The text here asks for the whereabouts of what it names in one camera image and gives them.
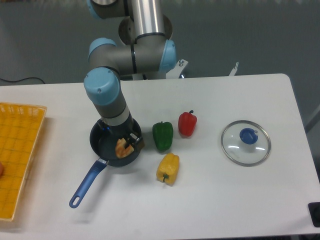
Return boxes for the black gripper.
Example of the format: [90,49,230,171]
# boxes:
[97,117,145,152]

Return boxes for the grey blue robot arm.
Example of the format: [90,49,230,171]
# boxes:
[84,0,177,151]

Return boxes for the green bell pepper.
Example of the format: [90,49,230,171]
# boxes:
[152,121,174,152]

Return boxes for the yellow bell pepper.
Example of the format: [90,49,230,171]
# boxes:
[156,152,180,186]

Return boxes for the red bell pepper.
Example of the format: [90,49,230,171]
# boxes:
[178,110,198,137]

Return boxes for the glass lid blue knob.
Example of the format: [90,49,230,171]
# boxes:
[220,120,272,167]

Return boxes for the yellow woven basket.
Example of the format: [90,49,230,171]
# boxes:
[0,102,47,222]

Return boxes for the black object table corner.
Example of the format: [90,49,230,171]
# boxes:
[308,202,320,228]

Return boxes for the dark pot blue handle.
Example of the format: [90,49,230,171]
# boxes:
[69,122,140,208]

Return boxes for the black floor cable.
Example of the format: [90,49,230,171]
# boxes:
[0,77,46,84]

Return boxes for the right table clamp bracket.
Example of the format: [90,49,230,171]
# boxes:
[229,61,239,77]

